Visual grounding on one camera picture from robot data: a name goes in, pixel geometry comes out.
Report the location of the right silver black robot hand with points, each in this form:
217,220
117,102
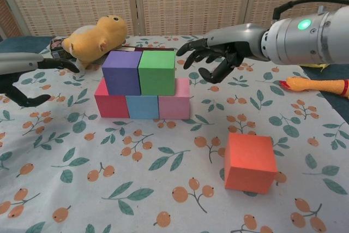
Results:
231,42

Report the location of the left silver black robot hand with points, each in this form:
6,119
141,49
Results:
16,62

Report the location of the green foam cube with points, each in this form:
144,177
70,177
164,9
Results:
156,76

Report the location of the light pink foam cube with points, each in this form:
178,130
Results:
174,106

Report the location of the hot pink foam cube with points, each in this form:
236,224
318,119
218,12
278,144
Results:
111,104

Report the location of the purple foam cube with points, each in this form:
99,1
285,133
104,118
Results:
121,76

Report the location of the light blue foam cube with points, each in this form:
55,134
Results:
143,107

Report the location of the orange foam cube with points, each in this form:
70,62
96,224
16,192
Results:
248,167

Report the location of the small black printed box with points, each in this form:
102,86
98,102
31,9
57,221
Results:
56,50

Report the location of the bamboo folding screen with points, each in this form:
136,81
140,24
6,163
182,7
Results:
177,1

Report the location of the yellow plush animal toy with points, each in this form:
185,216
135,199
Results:
92,42

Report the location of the yellow marshmallow bag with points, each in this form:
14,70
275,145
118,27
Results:
319,66

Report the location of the yellow rubber chicken toy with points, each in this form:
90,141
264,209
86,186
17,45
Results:
313,84

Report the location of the long dark red box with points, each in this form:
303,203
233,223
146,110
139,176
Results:
129,49

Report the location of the floral print tablecloth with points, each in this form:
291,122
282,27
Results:
163,175

